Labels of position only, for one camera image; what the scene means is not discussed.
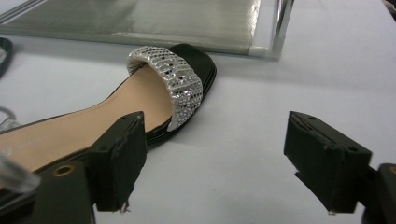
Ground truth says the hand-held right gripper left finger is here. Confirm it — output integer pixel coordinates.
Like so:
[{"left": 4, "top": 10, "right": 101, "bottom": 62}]
[{"left": 86, "top": 111, "right": 149, "bottom": 213}]

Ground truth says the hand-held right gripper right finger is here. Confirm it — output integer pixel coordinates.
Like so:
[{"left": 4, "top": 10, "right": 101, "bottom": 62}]
[{"left": 283, "top": 110, "right": 374, "bottom": 215}]

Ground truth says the black sandal with rhinestone strap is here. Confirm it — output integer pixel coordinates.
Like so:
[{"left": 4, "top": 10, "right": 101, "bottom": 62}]
[
  {"left": 0, "top": 36, "right": 14, "bottom": 79},
  {"left": 0, "top": 43, "right": 218, "bottom": 194}
]

